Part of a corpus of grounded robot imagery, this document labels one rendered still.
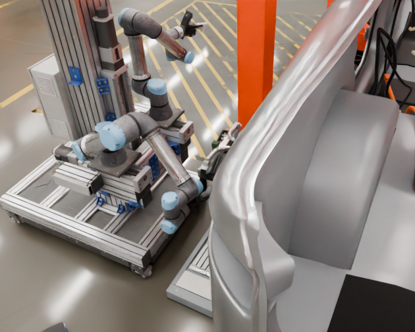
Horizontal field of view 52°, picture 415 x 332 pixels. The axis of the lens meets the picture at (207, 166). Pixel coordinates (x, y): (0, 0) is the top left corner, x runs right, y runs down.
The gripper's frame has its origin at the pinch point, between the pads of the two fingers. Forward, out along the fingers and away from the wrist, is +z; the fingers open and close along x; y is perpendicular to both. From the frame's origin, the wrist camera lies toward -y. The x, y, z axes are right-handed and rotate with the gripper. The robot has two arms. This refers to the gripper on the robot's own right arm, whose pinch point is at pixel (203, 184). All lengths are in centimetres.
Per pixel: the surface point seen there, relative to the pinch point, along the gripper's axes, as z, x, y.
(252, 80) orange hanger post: 60, -1, 30
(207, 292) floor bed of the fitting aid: -13, -4, -75
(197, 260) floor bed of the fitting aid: 7, 13, -77
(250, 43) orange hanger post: 60, 1, 51
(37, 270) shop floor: -43, 109, -83
